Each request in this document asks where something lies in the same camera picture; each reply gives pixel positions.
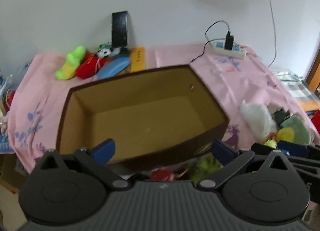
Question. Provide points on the pale green plush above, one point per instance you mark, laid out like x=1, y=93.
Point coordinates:
x=303, y=135

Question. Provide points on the black charger plug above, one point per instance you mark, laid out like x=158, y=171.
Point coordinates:
x=229, y=40

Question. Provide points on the yellow book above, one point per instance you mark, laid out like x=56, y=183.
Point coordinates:
x=137, y=56

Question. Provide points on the fuzzy green plush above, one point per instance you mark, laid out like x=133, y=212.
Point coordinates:
x=202, y=168

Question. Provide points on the small panda plush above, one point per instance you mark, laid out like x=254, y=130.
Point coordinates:
x=106, y=50

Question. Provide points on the brown cardboard box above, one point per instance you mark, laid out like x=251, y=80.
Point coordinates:
x=156, y=117

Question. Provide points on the yellow fuzzy plush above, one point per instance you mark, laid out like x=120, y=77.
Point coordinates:
x=286, y=134

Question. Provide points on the green yellow plush toy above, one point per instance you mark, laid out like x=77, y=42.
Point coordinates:
x=72, y=62

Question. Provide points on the red plush toy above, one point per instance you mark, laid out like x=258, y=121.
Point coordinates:
x=90, y=66

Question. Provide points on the blue glasses case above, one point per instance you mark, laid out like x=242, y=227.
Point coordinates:
x=114, y=67

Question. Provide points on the red plush item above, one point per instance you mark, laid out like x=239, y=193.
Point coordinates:
x=167, y=175

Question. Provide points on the pink deer print tablecloth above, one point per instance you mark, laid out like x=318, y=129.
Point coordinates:
x=37, y=106

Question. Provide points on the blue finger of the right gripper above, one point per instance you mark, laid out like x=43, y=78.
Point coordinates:
x=292, y=148

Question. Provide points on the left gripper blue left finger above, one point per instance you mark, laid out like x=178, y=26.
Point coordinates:
x=104, y=151

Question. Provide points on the white plush toy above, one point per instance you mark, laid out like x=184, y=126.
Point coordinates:
x=259, y=120

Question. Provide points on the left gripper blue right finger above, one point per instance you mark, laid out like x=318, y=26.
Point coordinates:
x=223, y=152

